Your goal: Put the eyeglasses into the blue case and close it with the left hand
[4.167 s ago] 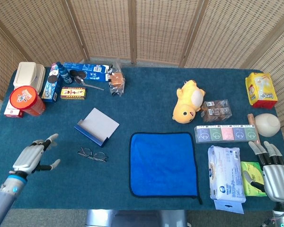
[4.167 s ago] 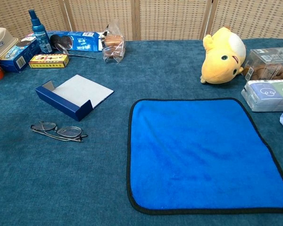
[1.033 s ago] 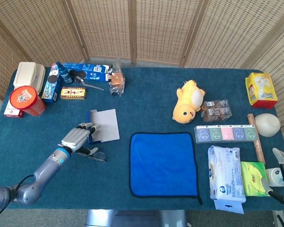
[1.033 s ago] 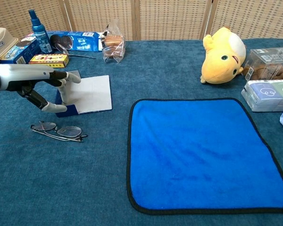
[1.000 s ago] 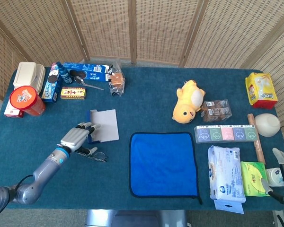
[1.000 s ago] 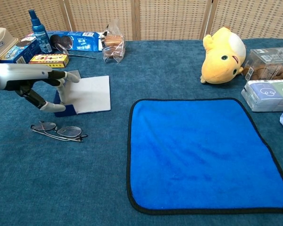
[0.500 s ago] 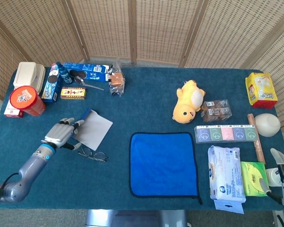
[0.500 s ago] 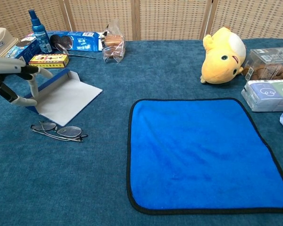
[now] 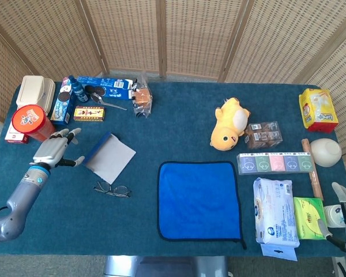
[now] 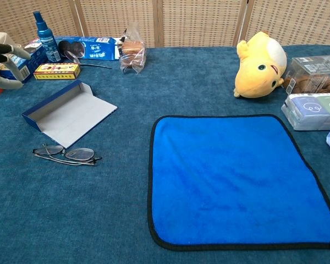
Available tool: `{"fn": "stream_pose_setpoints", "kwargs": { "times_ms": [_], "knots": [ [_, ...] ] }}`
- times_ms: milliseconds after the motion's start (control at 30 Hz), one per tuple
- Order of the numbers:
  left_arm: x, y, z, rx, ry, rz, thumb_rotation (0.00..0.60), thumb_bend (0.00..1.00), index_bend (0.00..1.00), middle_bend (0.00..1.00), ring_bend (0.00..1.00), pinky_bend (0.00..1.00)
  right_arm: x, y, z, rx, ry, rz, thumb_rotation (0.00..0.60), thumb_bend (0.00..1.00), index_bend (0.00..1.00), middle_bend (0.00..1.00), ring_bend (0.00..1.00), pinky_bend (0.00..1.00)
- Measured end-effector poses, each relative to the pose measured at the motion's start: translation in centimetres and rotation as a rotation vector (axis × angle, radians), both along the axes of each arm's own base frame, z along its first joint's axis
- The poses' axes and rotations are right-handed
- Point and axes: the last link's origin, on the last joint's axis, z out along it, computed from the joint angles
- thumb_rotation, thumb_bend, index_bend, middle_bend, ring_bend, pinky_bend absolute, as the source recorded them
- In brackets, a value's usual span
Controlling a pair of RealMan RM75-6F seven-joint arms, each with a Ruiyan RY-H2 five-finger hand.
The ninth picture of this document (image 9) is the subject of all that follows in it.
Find white hang tab card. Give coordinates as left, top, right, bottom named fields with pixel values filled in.
left=260, top=243, right=298, bottom=262

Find white floral cup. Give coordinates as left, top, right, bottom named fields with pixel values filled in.
left=324, top=204, right=346, bottom=229

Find bread in clear bag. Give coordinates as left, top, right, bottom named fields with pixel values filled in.
left=131, top=72, right=153, bottom=119

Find metal spoon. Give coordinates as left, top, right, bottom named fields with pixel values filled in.
left=91, top=92, right=128, bottom=111

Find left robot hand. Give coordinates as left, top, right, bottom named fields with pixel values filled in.
left=31, top=128, right=86, bottom=170

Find wicker folding screen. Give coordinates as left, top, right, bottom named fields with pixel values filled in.
left=0, top=0, right=346, bottom=188

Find beige lunch box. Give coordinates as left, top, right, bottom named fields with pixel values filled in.
left=16, top=75, right=56, bottom=116

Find clear box brown snacks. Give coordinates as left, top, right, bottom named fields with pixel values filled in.
left=244, top=121, right=284, bottom=150

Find short blue Oreo box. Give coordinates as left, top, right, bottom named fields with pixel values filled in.
left=50, top=77, right=77, bottom=126

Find yellow red snack bag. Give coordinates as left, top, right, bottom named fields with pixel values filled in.
left=298, top=88, right=339, bottom=134

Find yellow plush toy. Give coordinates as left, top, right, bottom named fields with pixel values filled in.
left=209, top=97, right=251, bottom=151

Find beige bowl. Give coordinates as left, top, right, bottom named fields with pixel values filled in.
left=310, top=138, right=343, bottom=168

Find multicolour tissue pack row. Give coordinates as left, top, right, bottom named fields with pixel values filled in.
left=236, top=152, right=317, bottom=176

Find blue microfiber cloth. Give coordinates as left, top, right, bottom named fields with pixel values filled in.
left=157, top=160, right=247, bottom=250

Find red white flat box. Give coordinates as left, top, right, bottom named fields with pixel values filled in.
left=4, top=126, right=30, bottom=144

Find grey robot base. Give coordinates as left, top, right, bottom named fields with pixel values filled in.
left=103, top=255, right=229, bottom=277

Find teal tablecloth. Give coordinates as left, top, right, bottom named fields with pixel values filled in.
left=0, top=81, right=346, bottom=258

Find small yellow red box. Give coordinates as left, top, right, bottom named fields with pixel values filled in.
left=73, top=106, right=106, bottom=122

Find blue spray bottle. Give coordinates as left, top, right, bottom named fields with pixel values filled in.
left=67, top=75, right=89, bottom=103

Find white wet wipes pack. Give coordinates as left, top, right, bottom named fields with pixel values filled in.
left=253, top=177, right=300, bottom=248

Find orange red snack can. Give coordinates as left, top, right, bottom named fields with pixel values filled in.
left=11, top=104, right=57, bottom=143

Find blue glasses case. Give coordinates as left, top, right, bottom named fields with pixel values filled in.
left=82, top=131, right=137, bottom=185

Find thin-framed eyeglasses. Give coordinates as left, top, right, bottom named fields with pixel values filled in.
left=93, top=181, right=132, bottom=199

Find wooden rolling pin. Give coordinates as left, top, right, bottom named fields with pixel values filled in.
left=301, top=138, right=325, bottom=201

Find green tissue pack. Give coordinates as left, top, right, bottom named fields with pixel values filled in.
left=292, top=196, right=329, bottom=241

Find long blue Oreo box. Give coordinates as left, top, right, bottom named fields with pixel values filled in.
left=76, top=76, right=137, bottom=101

